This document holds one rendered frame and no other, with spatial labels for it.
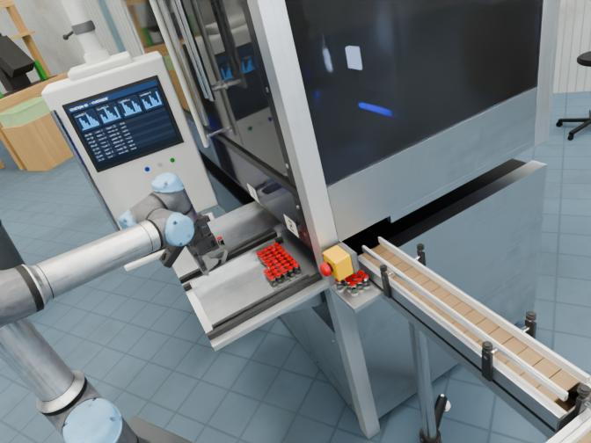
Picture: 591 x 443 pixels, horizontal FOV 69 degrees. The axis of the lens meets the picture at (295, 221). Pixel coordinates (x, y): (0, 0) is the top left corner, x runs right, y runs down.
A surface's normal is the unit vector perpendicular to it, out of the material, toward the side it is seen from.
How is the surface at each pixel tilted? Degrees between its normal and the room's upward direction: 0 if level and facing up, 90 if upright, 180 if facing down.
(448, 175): 90
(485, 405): 0
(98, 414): 8
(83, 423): 8
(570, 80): 90
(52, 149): 90
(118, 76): 90
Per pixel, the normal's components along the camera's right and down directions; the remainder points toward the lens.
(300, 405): -0.23, -0.82
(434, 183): 0.46, 0.38
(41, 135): 0.88, 0.05
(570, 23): -0.45, 0.57
